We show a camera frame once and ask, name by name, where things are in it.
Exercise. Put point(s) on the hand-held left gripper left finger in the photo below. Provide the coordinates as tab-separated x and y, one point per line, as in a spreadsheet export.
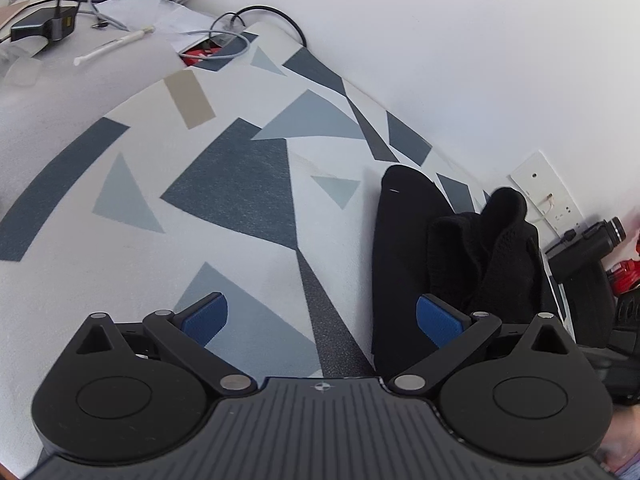
205	317

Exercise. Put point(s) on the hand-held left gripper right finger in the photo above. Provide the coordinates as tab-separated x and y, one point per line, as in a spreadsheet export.
440	322

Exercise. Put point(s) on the black garment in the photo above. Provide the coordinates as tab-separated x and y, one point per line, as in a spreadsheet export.
405	260

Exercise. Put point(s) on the dark knitted garment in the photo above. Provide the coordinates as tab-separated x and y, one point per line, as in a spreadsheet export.
500	260

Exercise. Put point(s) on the person's right hand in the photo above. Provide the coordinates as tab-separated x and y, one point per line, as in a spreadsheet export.
622	440

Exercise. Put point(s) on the red object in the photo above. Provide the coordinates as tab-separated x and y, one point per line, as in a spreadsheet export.
627	272

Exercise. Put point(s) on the black handheld device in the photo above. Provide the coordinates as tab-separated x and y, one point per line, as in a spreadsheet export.
585	270

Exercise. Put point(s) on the geometric patterned desk mat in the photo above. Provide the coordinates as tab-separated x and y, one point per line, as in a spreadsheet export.
225	185

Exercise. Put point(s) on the white power socket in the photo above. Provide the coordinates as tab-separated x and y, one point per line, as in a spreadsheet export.
570	215

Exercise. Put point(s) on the red box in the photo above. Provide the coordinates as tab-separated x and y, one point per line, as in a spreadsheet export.
197	57

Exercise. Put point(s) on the white pen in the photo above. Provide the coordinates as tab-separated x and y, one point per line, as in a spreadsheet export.
112	46

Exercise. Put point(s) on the white paper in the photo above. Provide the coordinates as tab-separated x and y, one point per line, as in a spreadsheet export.
165	20

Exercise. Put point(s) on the black grey power adapter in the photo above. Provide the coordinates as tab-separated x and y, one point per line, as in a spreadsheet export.
40	30

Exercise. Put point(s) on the beige notebook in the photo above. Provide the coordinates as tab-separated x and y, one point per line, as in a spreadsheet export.
10	17

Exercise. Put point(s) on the white blank wall plate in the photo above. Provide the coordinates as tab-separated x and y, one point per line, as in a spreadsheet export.
530	167

